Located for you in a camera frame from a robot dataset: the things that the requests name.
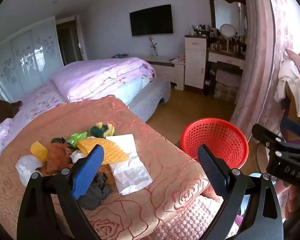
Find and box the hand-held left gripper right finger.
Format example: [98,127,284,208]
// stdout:
[197,144,284,240]

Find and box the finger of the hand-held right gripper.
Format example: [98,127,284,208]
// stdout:
[281,117,300,143]
[252,124,288,153]

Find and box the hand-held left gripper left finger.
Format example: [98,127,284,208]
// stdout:
[17,144,105,240]

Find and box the white tissue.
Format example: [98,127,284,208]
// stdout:
[69,150,87,164]

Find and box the dark grey bag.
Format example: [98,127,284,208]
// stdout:
[79,172,113,210]

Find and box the large yellow foam net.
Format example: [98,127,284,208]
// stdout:
[76,137,129,165]

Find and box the green plastic wrapper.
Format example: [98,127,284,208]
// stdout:
[67,131,88,148]

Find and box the brown paper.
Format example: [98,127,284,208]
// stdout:
[39,142,74,177]

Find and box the red plastic mesh basket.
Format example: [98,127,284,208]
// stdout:
[180,117,249,169]

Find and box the white paper bag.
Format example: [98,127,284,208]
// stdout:
[105,134,153,195]

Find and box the green and yellow sponge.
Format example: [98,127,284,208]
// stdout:
[89,122,115,138]

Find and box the small yellow foam net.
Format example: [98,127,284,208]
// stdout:
[30,141,48,162]

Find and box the printed clear plastic bag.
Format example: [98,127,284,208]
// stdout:
[15,155,44,184]

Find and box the person's right hand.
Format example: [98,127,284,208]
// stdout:
[285,185,300,222]

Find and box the wooden chair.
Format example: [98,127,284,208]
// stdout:
[280,82,300,133]

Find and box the white garment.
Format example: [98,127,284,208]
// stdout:
[275,60,300,118]

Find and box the pink knitted blanket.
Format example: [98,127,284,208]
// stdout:
[160,195,240,240]

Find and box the orange rose pattern blanket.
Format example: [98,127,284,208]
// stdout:
[0,95,225,240]

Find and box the padded dressing stool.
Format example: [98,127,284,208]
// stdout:
[214,70,242,102]

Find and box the pink garment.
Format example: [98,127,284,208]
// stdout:
[286,48,300,80]

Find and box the pink floral curtain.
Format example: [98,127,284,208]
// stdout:
[230,0,300,143]

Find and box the floral pink bedsheet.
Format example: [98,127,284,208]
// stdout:
[0,80,70,180]

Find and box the white and brown dressing table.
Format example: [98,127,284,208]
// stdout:
[205,47,247,97]

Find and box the light blue mattress sheet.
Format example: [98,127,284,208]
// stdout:
[114,77,150,105]

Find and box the folded pink quilt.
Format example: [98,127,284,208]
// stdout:
[51,57,157,102]

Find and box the tall white cabinet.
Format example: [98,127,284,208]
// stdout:
[184,35,208,90]

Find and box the small white nightstand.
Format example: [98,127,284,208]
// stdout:
[171,59,185,91]

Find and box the brown plush toy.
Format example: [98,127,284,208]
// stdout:
[0,95,23,132]

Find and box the round white makeup mirror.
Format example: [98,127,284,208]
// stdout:
[219,24,236,52]

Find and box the low white cabinet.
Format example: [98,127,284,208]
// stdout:
[144,55,177,83]

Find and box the brown framed vanity mirror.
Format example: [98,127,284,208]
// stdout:
[209,0,248,34]

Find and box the room door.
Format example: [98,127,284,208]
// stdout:
[55,15,87,65]

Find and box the floral glass door wardrobe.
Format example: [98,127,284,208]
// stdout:
[0,16,64,100]

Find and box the pink rose in vase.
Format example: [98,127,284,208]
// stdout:
[148,35,158,57]

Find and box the grey bed frame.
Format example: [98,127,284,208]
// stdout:
[127,77,172,123]

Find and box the black wall television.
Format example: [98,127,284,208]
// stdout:
[129,4,174,37]

